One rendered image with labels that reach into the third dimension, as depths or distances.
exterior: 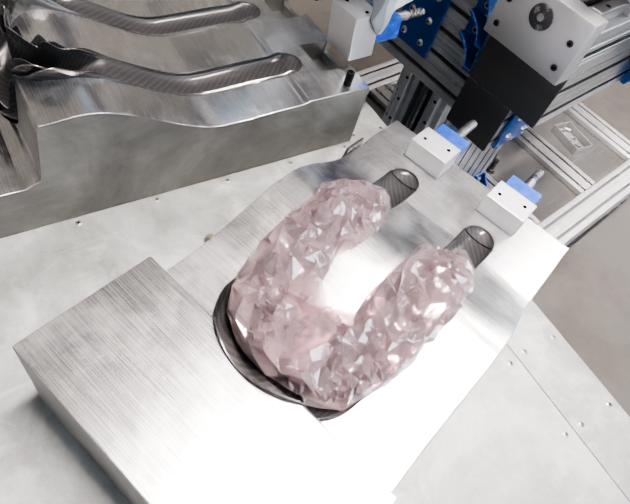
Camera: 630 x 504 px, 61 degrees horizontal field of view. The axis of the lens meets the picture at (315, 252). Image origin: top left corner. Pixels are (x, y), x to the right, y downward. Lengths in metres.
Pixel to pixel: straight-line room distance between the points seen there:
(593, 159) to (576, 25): 1.31
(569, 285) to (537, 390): 1.33
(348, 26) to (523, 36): 0.26
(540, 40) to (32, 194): 0.64
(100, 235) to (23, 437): 0.21
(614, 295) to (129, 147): 1.73
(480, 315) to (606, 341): 1.40
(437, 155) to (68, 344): 0.44
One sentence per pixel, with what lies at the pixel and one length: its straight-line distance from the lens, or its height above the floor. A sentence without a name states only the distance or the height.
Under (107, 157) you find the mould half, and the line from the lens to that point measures 0.57.
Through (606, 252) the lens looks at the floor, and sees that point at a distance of 2.14.
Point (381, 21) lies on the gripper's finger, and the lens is 0.67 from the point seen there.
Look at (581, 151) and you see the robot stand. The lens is 2.06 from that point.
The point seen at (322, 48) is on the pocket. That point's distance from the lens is 0.75.
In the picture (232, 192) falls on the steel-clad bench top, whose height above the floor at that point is 0.80.
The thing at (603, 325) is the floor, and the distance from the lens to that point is 1.93.
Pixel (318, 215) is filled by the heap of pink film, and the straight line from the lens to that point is 0.48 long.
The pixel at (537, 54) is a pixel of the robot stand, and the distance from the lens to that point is 0.82.
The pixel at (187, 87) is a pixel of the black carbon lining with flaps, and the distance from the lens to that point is 0.64.
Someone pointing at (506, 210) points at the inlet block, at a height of 0.88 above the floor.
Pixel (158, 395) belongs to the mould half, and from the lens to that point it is 0.40.
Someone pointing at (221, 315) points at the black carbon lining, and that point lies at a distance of 0.47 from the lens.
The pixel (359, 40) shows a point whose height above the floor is 0.93.
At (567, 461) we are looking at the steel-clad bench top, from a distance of 0.62.
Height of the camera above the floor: 1.28
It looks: 53 degrees down
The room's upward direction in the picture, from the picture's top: 21 degrees clockwise
